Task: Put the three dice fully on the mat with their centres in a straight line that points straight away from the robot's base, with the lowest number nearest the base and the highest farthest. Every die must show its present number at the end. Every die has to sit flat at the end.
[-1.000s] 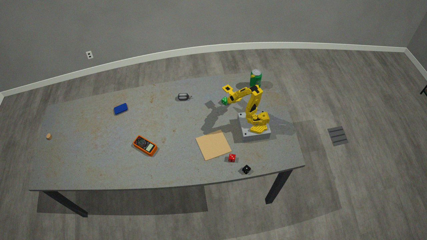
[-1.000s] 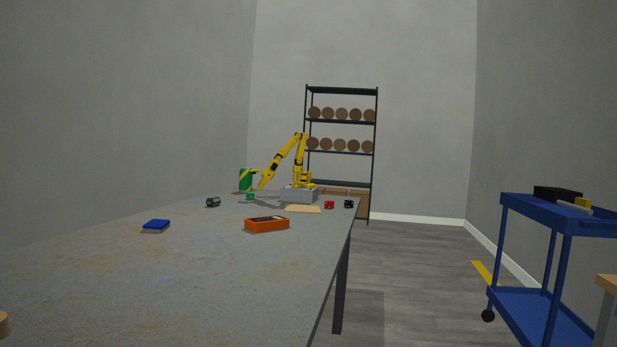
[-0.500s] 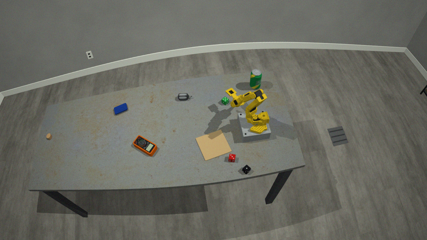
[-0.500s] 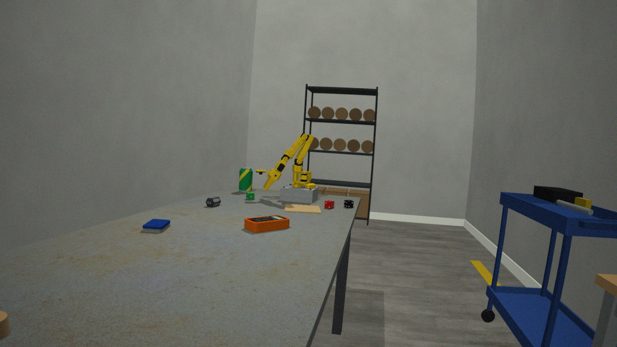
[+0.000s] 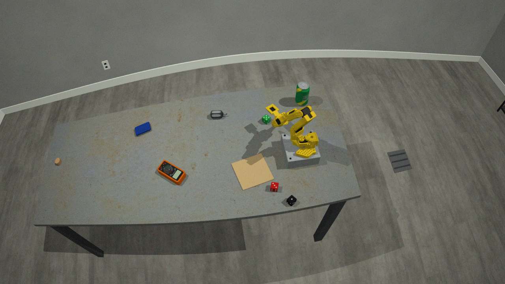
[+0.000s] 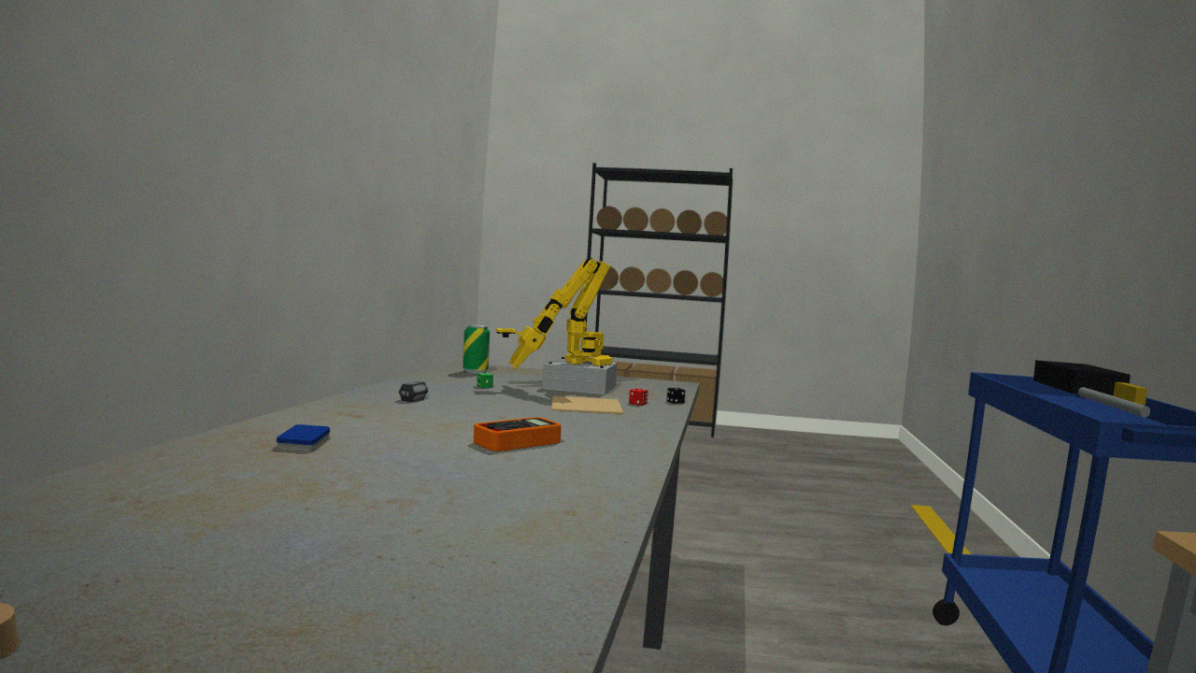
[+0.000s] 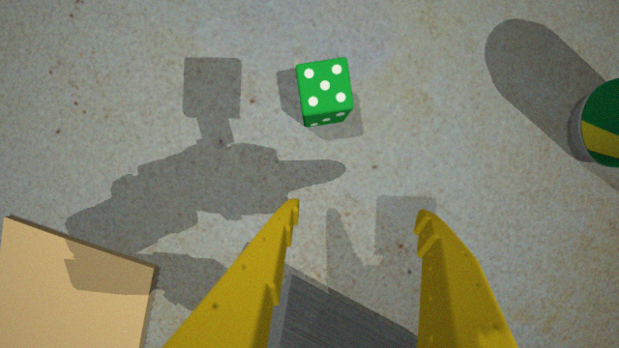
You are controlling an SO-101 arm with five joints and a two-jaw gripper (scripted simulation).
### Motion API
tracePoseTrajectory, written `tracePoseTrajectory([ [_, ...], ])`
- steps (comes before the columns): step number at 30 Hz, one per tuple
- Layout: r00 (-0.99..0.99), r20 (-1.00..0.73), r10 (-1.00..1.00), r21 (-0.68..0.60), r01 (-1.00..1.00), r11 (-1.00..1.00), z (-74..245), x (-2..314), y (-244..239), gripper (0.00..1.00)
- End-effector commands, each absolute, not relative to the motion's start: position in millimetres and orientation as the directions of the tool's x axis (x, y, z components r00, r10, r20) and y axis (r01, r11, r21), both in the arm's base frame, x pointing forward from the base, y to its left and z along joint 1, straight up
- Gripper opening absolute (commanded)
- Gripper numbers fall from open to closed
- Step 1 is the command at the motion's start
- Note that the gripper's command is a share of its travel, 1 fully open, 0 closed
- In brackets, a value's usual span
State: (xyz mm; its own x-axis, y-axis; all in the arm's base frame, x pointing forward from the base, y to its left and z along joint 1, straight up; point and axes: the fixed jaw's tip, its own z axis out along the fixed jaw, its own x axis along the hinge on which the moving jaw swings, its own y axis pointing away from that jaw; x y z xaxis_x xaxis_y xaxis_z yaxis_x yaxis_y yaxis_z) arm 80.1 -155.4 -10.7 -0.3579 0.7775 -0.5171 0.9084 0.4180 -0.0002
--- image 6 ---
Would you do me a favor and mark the green and yellow striped can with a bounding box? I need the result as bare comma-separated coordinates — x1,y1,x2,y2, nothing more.
463,324,490,374

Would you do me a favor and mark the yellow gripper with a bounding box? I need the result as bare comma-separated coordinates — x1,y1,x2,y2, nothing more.
496,326,547,369

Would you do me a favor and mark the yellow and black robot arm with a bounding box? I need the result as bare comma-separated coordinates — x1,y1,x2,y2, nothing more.
533,258,614,366

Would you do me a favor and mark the tan square mat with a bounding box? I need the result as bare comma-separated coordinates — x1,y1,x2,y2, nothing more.
551,396,623,414

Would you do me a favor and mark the small blue and white box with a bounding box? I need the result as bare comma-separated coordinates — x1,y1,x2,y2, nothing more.
277,424,330,452

